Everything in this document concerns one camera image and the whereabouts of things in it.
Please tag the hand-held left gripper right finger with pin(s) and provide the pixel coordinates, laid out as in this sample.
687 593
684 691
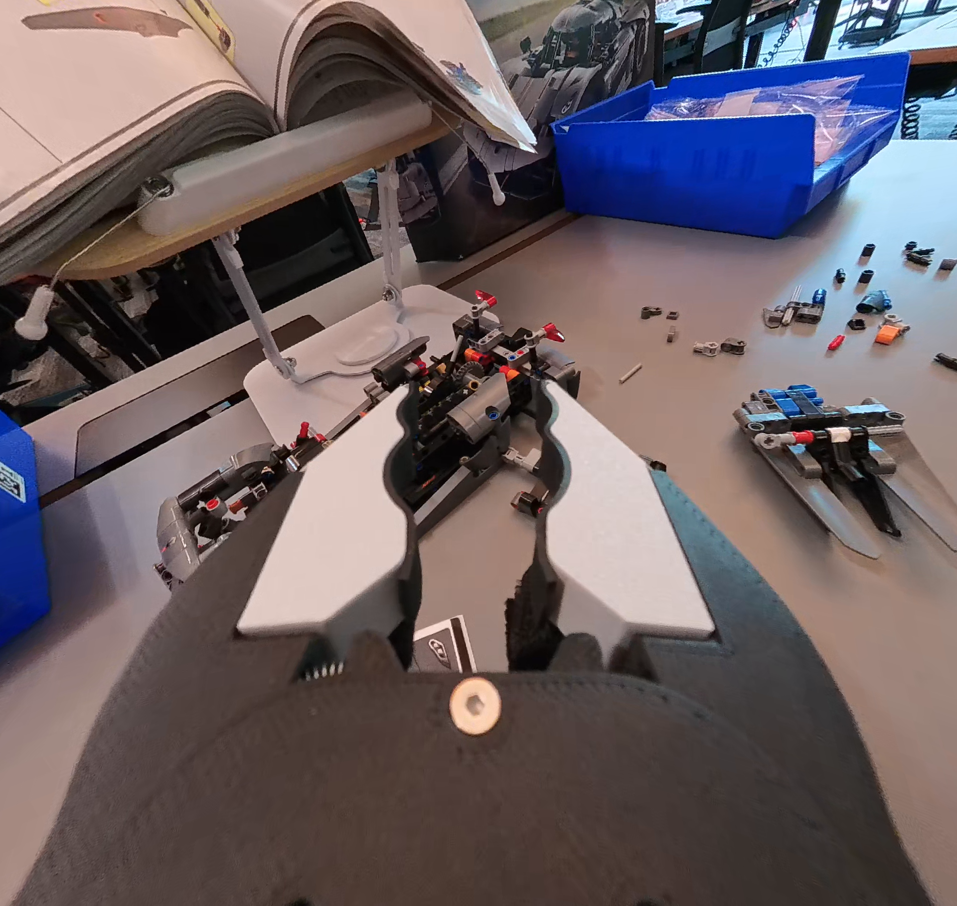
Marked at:
628 547

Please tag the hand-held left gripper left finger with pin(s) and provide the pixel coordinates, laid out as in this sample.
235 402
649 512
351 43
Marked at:
329 532

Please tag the small black brick assembly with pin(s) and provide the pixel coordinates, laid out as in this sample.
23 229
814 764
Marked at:
527 503

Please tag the light grey small connector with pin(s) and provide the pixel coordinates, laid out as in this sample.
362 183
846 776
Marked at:
703 347
897 319

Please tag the grey winged brick assembly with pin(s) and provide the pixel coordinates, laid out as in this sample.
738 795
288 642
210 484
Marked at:
822 457

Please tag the light grey axle rod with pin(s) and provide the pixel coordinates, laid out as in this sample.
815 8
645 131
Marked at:
630 373

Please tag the toy brick car chassis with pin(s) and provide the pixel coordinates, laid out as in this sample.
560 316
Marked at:
478 412

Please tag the dark grey cross-hole connector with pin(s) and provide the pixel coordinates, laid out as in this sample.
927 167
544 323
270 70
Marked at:
733 347

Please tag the blue bin with label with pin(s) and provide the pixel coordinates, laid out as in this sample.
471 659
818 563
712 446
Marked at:
19 547

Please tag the orange small brick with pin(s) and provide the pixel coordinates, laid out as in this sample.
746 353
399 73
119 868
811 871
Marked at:
886 334

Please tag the dark curved wedge brick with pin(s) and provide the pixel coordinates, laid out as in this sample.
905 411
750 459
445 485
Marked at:
869 302

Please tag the white and wood book stand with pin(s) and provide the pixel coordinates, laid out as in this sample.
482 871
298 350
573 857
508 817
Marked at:
299 150

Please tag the large blue storage bin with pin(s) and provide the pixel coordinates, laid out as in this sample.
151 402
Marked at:
673 165

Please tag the black angled connector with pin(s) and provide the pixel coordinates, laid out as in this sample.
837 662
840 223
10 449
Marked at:
921 256

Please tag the pile of clear plastic bags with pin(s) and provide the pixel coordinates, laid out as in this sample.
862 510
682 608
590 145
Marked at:
748 109

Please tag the open instruction booklet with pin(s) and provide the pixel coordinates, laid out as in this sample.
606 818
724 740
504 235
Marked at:
112 98

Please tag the dark printed cardboard box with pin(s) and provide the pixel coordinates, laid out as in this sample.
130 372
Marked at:
568 38

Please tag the black office chair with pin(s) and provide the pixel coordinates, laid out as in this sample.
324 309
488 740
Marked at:
729 23

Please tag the wooden desk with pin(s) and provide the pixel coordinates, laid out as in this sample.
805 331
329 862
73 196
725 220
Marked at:
912 38

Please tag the black metal post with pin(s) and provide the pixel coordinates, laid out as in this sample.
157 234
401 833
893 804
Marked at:
830 1

